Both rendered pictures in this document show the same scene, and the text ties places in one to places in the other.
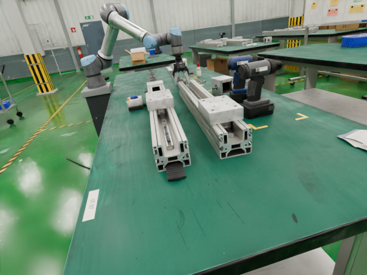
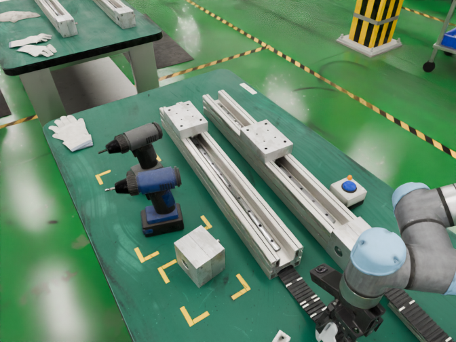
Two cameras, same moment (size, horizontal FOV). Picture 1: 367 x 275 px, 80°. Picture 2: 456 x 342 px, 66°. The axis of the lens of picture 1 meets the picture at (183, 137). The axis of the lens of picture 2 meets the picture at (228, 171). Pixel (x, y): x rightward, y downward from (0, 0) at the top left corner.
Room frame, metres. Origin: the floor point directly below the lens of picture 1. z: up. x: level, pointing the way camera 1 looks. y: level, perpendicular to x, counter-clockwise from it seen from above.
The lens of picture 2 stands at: (1.77, -0.39, 1.63)
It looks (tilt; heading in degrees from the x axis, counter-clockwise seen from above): 43 degrees down; 158
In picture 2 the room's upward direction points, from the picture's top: 1 degrees counter-clockwise
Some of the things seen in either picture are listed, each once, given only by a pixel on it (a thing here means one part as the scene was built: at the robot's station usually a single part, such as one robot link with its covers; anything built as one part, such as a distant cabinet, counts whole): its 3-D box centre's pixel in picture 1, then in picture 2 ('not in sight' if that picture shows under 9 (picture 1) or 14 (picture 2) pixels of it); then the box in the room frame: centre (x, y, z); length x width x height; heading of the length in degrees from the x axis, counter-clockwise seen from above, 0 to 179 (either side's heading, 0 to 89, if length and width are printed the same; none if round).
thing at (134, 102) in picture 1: (136, 102); (345, 195); (1.20, 0.23, 0.81); 0.10 x 0.08 x 0.06; 96
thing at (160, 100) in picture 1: (159, 102); (265, 143); (0.93, 0.08, 0.87); 0.16 x 0.11 x 0.07; 6
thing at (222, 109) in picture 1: (219, 112); (185, 122); (0.71, -0.13, 0.87); 0.16 x 0.11 x 0.07; 6
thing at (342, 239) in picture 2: (154, 90); (357, 243); (1.37, 0.14, 0.83); 0.12 x 0.09 x 0.10; 96
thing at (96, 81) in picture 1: (95, 79); not in sight; (1.81, 0.64, 0.88); 0.15 x 0.15 x 0.10
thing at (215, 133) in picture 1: (202, 105); (216, 172); (0.95, -0.11, 0.82); 0.80 x 0.10 x 0.09; 6
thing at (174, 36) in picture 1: (175, 37); (375, 262); (1.56, -0.04, 1.11); 0.09 x 0.08 x 0.11; 59
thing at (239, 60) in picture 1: (248, 78); (148, 203); (1.06, -0.35, 0.89); 0.20 x 0.08 x 0.22; 83
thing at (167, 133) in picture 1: (161, 112); (264, 154); (0.93, 0.08, 0.82); 0.80 x 0.10 x 0.09; 6
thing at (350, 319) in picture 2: (178, 62); (354, 309); (1.56, -0.04, 0.95); 0.09 x 0.08 x 0.12; 6
